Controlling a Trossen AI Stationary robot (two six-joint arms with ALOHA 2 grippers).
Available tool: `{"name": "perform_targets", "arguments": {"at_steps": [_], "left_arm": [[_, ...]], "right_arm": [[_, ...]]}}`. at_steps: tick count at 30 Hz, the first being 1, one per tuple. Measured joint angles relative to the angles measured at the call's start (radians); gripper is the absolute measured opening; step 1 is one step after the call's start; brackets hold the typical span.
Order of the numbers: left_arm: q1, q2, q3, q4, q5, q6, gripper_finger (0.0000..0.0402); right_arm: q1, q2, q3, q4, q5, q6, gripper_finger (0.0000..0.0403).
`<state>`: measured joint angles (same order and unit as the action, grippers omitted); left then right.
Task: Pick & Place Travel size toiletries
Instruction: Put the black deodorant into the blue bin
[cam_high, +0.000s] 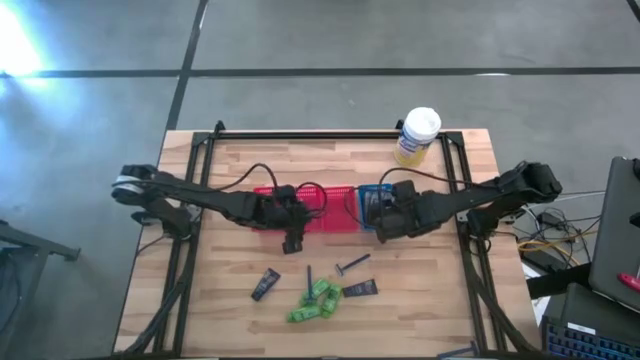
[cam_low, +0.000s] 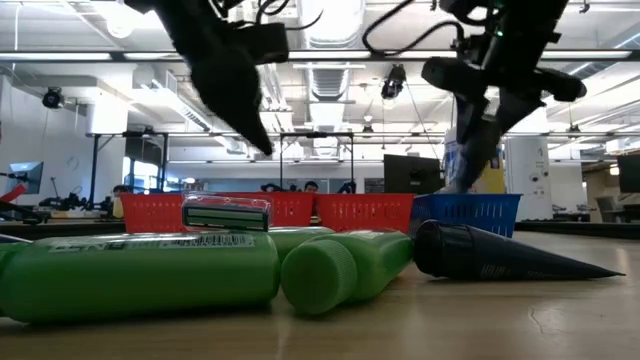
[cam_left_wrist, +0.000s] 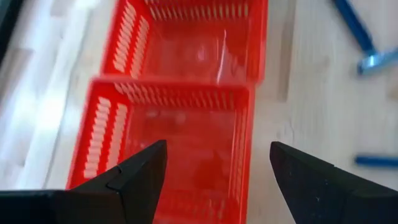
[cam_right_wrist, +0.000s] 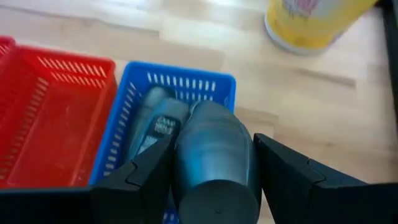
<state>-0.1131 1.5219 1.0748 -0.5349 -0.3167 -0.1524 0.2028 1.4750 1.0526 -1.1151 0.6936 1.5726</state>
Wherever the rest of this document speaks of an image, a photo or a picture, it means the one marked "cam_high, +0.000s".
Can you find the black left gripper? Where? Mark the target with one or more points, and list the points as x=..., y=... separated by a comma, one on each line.
x=285, y=215

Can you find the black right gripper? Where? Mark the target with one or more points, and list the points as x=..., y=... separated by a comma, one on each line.
x=405, y=215

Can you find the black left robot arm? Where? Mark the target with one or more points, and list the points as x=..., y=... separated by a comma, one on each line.
x=200, y=195

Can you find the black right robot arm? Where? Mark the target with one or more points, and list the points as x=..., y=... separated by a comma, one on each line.
x=480, y=197

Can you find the blue plastic basket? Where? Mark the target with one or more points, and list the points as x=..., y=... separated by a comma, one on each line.
x=375, y=188

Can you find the white disinfecting wipes canister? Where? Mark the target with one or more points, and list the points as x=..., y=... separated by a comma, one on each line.
x=417, y=135

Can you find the black power adapter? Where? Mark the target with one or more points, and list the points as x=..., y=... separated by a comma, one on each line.
x=551, y=218

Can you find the black flat bar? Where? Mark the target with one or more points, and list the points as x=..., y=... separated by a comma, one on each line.
x=555, y=282

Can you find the black computer case blue grille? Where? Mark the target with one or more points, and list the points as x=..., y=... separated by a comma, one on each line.
x=590, y=312

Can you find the grey laptop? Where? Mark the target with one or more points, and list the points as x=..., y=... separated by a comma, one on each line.
x=615, y=240

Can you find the grey metal cart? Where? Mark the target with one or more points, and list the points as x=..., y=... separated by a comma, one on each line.
x=30, y=242

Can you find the black aluminium table frame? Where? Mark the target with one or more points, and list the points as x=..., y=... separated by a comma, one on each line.
x=320, y=135

